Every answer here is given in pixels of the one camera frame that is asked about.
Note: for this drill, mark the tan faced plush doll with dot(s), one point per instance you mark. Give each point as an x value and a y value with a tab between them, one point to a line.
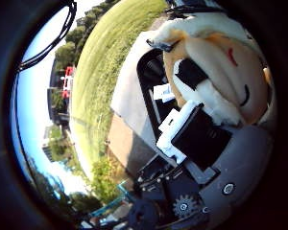
220	64

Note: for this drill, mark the black plastic basket container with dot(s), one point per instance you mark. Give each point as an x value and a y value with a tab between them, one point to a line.
152	72

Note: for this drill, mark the teal metal bar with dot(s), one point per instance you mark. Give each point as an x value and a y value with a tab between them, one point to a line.
113	199

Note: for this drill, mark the red truck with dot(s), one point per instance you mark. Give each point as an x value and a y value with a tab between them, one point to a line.
68	81

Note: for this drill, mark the dark distant building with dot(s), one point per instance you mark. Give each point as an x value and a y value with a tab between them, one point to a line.
59	102

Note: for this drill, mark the small grey distant building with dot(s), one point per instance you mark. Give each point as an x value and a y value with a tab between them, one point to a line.
48	152

